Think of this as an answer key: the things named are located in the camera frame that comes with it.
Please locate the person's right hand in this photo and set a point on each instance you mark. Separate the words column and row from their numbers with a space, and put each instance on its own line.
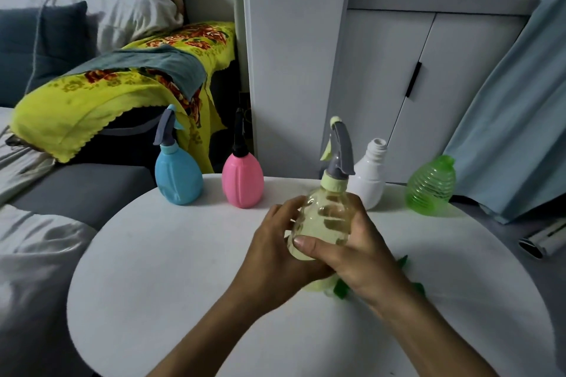
column 367, row 266

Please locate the person's left hand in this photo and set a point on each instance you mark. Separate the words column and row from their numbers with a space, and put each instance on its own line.
column 269, row 266

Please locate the clear green spray head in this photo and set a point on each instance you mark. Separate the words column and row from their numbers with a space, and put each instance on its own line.
column 340, row 290

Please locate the white green spray head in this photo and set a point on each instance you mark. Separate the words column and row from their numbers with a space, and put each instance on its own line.
column 418, row 288

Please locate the yellow translucent bottle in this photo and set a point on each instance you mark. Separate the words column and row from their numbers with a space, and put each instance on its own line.
column 323, row 222

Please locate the white plastic bottle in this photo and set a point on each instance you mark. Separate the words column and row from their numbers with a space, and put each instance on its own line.
column 369, row 182

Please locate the pink plastic bottle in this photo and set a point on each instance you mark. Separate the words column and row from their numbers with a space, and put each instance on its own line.
column 243, row 182

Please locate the green ribbed bottle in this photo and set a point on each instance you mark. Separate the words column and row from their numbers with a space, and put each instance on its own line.
column 431, row 189

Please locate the grey yellow spray head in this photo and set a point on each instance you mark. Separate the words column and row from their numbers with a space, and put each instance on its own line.
column 341, row 151

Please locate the blue plastic bottle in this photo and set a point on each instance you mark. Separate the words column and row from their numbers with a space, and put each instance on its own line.
column 179, row 180

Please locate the black spray head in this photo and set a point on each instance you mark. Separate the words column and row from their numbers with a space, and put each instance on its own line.
column 240, row 138

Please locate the grey blue spray head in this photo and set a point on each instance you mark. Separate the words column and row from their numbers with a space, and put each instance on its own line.
column 166, row 127

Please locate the person's left forearm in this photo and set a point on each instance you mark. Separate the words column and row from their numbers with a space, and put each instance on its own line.
column 203, row 341

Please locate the person's right forearm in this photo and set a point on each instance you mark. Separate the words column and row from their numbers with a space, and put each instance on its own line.
column 442, row 341

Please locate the white grey lint roller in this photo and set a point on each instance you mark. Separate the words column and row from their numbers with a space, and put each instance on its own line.
column 544, row 239

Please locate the light blue curtain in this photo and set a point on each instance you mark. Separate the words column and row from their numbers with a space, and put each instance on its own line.
column 513, row 133

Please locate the grey seat cushion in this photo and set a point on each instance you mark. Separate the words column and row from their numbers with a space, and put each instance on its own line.
column 79, row 191

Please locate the white wardrobe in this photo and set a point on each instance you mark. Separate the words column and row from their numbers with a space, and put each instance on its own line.
column 287, row 58

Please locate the grey-teal towel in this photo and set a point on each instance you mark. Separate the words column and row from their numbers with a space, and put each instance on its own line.
column 163, row 65

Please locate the white bed sheet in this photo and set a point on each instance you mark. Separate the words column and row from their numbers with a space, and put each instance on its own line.
column 35, row 270

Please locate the yellow floral cloth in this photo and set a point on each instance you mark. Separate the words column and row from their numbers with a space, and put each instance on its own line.
column 75, row 111

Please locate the white pillow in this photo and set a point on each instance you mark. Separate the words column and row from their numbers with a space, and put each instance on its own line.
column 132, row 14

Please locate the dark blue pillow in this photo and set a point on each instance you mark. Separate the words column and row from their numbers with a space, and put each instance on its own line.
column 26, row 54

